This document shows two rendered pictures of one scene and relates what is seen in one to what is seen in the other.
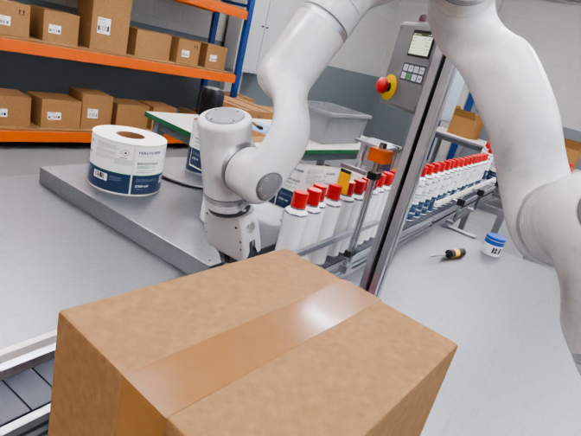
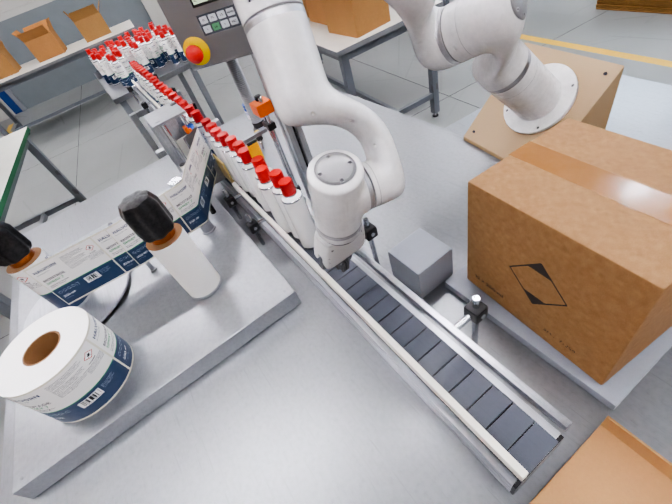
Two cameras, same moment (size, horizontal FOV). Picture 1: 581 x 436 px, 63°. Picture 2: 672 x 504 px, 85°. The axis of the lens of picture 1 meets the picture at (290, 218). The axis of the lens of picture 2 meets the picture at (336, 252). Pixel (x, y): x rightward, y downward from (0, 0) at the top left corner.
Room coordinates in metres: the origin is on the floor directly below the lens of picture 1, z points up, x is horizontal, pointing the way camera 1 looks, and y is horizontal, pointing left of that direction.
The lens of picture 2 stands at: (0.47, 0.51, 1.53)
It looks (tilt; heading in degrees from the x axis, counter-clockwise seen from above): 45 degrees down; 310
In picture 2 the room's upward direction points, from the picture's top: 21 degrees counter-clockwise
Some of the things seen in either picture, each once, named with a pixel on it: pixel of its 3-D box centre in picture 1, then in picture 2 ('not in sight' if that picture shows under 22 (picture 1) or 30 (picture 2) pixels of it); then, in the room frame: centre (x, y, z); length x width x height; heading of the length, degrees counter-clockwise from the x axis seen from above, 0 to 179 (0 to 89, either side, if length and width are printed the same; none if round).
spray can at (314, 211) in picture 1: (303, 231); (289, 205); (1.02, -0.04, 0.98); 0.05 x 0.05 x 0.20
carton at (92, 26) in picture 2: (566, 151); (91, 20); (5.99, -3.04, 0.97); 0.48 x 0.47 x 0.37; 146
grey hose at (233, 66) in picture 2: not in sight; (244, 90); (1.21, -0.26, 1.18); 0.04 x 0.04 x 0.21
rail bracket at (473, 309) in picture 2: not in sight; (467, 331); (0.54, 0.16, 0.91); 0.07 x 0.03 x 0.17; 60
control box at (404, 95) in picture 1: (424, 70); (209, 11); (1.17, -0.22, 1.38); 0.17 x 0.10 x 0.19; 25
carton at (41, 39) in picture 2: not in sight; (42, 40); (6.34, -2.49, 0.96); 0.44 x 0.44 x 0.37; 51
